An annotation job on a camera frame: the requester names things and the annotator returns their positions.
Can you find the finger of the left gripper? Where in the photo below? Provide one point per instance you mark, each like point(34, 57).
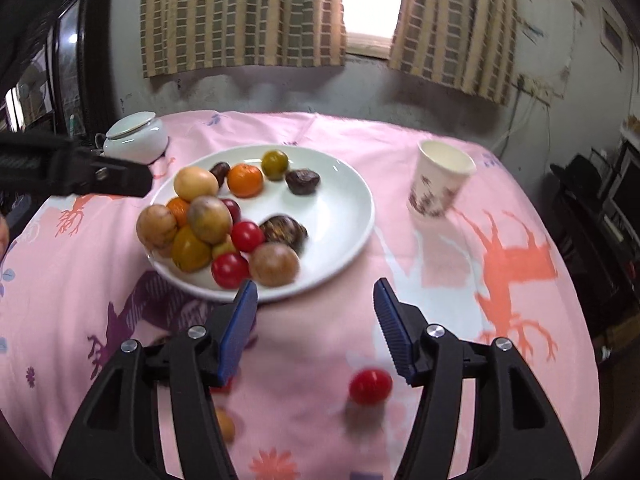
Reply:
point(42, 164)

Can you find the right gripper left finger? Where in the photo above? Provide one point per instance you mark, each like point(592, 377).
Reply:
point(116, 431)

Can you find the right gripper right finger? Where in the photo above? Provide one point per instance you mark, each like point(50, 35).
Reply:
point(516, 431)

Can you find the small tan longan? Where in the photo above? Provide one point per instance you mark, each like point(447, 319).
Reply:
point(226, 425)
point(223, 248)

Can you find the striped pepino melon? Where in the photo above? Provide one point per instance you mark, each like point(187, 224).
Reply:
point(156, 227)

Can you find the large orange mandarin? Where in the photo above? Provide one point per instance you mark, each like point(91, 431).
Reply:
point(180, 209)

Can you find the red cherry tomato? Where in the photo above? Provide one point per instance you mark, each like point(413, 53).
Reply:
point(370, 386)
point(229, 270)
point(225, 389)
point(246, 236)

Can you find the yellow orange oval tomato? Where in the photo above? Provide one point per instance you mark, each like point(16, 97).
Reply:
point(188, 253)

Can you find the green yellow round fruit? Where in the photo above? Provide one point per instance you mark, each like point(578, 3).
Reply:
point(210, 219)

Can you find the dark red plum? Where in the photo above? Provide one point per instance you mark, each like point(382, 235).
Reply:
point(234, 209)

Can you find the small orange mandarin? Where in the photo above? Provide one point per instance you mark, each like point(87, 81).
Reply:
point(245, 180)

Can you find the yellow green round tomato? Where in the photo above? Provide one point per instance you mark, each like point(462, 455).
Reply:
point(274, 165)

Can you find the brown passion fruit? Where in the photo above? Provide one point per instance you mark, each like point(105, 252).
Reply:
point(274, 264)

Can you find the person's left hand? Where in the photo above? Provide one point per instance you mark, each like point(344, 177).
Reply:
point(5, 236)

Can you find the dark wooden cabinet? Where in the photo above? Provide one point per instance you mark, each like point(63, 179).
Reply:
point(55, 67)

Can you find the white lidded ceramic jar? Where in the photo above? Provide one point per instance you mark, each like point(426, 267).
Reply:
point(140, 137)

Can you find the pink patterned tablecloth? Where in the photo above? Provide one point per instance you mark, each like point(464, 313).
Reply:
point(76, 284)

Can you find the checked curtain left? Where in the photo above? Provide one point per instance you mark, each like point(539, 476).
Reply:
point(180, 36)

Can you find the checked curtain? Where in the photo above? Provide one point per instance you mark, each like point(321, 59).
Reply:
point(465, 45)
point(180, 36)

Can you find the black equipment rack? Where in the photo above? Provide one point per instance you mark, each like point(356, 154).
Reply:
point(602, 261)

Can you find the patterned paper cup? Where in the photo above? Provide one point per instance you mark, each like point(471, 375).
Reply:
point(441, 171)

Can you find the white oval plate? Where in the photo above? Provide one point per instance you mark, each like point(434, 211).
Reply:
point(338, 217)

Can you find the checked curtain right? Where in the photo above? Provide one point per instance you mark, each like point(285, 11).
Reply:
point(465, 45)

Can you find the wall power strip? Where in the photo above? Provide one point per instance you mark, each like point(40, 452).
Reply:
point(536, 88)

